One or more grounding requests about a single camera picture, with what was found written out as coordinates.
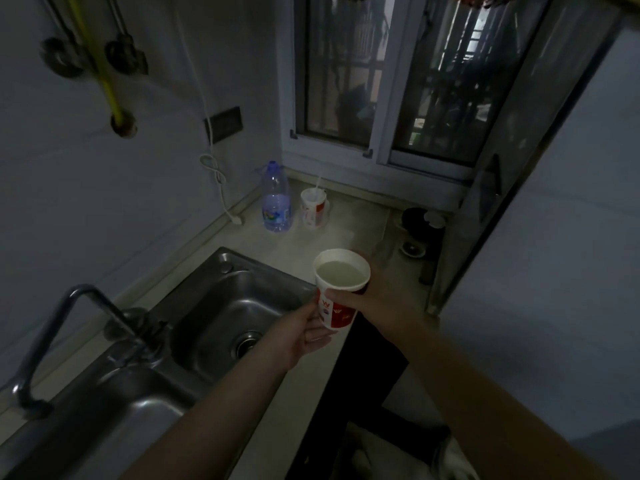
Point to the person's left hand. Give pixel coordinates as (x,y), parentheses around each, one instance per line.
(292,332)

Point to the person's right hand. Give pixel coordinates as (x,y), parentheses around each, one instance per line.
(385,307)

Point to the person's left thumb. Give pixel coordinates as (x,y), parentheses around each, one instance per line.
(311,310)

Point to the person's right thumb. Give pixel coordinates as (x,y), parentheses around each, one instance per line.
(345,296)

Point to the red and white paper cup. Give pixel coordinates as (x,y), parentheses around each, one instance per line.
(340,289)

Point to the person's left forearm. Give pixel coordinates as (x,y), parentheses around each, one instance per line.
(200,419)

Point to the person's right forearm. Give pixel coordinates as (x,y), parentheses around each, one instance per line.
(495,409)

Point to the round floor drain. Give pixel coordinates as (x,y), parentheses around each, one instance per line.
(413,248)

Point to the paper cup with straw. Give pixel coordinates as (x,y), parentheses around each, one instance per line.
(314,207)

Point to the black round container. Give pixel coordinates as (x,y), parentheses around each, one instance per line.
(422,227)

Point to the clear plastic water bottle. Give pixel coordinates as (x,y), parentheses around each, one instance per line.
(276,199)

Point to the stainless steel sink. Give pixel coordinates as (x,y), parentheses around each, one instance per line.
(165,354)

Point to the sliding window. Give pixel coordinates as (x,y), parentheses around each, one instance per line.
(400,79)

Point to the metal faucet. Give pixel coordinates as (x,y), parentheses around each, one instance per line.
(70,339)

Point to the black wall socket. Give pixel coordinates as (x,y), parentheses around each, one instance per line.
(225,124)

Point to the metal wall valve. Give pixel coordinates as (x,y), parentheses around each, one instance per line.
(125,52)
(62,54)

